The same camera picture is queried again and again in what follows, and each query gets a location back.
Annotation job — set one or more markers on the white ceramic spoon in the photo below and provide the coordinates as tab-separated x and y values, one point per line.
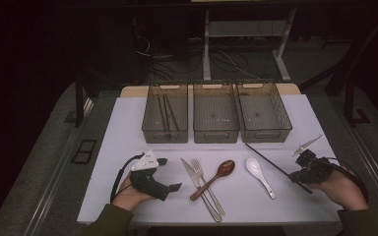
252	165

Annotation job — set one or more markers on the brown wooden spoon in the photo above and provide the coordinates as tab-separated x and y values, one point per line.
226	167

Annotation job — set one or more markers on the black chopstick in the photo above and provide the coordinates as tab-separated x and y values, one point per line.
172	111
269	161

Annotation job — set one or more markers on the steel fork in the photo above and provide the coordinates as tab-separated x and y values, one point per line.
197	165

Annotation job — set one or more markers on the person's right hand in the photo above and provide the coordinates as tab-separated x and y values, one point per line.
344	191

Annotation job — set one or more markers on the steel table knife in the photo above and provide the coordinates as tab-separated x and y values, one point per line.
190	172

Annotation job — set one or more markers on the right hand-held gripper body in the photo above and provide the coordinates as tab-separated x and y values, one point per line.
318	170

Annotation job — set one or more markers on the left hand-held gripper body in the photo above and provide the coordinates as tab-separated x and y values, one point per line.
146	162

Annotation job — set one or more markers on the dark slanted stand bar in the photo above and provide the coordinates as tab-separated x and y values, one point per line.
357	56

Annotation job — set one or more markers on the black metal stand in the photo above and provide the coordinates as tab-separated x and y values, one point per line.
349	101

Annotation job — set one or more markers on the person's left hand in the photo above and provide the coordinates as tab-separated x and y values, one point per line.
128	198

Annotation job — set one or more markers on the white metal stand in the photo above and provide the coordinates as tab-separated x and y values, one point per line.
206	49

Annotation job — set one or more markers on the black upright post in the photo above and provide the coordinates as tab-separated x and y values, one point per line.
79	105

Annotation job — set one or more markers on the clear grey plastic bin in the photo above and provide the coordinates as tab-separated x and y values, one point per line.
215	111
151	114
262	114

